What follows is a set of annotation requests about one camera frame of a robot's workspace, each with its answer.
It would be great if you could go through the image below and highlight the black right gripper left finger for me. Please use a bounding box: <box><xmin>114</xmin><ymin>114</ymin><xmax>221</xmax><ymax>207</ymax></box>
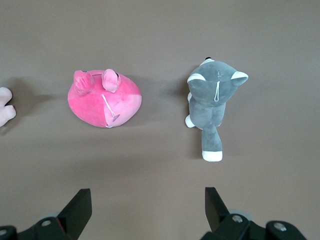
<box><xmin>0</xmin><ymin>188</ymin><xmax>92</xmax><ymax>240</ymax></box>

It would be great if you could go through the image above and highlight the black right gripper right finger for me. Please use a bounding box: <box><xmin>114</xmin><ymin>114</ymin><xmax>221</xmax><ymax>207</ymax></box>
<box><xmin>199</xmin><ymin>186</ymin><xmax>308</xmax><ymax>240</ymax></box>

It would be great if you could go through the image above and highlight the grey white husky plush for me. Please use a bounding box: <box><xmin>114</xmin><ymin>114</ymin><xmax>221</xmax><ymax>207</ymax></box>
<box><xmin>184</xmin><ymin>56</ymin><xmax>249</xmax><ymax>162</ymax></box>

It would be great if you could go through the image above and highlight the round pink plush toy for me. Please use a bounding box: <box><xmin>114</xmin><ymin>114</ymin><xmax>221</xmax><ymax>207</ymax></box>
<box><xmin>66</xmin><ymin>69</ymin><xmax>143</xmax><ymax>129</ymax></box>

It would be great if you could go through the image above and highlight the brown table cover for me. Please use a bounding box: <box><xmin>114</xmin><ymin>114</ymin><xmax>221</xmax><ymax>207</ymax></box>
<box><xmin>0</xmin><ymin>0</ymin><xmax>320</xmax><ymax>240</ymax></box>

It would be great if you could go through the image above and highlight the pale pink white plush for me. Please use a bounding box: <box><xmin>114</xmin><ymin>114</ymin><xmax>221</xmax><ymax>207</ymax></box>
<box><xmin>0</xmin><ymin>86</ymin><xmax>17</xmax><ymax>128</ymax></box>

